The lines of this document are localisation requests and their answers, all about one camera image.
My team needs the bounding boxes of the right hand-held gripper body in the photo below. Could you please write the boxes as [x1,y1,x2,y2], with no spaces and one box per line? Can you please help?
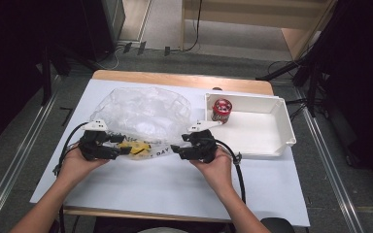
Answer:
[186,119,223,164]

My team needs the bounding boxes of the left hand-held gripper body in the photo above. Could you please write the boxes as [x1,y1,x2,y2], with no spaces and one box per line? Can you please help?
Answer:
[78,119,120,162]

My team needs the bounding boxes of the clear smiley plastic bag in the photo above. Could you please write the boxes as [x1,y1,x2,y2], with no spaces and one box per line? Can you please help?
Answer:
[89,86,192,160]

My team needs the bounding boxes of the red can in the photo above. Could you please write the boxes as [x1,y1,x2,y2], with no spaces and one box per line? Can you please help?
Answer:
[211,98,231,124]

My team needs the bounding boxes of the white plastic box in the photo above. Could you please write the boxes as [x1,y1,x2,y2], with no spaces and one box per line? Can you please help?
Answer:
[203,92,296,159]

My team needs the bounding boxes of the person's right hand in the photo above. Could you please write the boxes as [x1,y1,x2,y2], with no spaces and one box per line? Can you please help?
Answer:
[188,146,237,192]

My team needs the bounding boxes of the person's left hand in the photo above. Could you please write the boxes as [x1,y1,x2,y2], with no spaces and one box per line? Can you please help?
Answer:
[57,144,110,187]

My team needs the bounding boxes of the white table sheet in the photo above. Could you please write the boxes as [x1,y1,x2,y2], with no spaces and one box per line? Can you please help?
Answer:
[29,79,311,227]

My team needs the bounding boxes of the black metal stand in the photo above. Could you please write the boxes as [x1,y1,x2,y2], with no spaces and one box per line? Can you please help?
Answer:
[40,45,53,106]

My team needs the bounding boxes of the black chair seat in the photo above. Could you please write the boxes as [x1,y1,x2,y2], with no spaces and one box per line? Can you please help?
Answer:
[261,216,296,233]

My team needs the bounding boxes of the dark cabinet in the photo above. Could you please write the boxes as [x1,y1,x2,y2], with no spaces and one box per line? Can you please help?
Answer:
[77,0,126,62]

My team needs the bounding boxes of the black tripod stand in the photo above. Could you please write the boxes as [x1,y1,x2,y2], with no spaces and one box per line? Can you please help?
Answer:
[255,0,338,117]

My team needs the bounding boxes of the left hand-held gripper black cable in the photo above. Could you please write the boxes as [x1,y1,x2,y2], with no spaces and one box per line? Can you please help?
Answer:
[52,121,90,233]

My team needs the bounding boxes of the hand-held gripper black cable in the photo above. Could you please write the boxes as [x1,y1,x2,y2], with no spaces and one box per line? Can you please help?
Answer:
[52,121,90,233]
[215,139,247,205]

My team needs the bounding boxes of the right hand-held gripper black cable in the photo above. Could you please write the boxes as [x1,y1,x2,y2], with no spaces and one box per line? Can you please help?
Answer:
[215,139,247,205]

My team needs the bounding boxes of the metal floor rail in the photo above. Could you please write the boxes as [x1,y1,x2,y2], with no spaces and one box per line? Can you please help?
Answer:
[295,86,366,233]
[0,102,52,233]

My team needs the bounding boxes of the black floor cables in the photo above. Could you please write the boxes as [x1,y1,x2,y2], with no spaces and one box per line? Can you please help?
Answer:
[266,59,310,121]

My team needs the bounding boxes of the black hanging cable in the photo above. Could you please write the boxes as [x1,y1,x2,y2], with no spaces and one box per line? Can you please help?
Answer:
[171,0,204,53]

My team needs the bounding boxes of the light wooden frame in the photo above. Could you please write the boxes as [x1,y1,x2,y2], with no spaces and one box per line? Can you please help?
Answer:
[181,0,338,61]

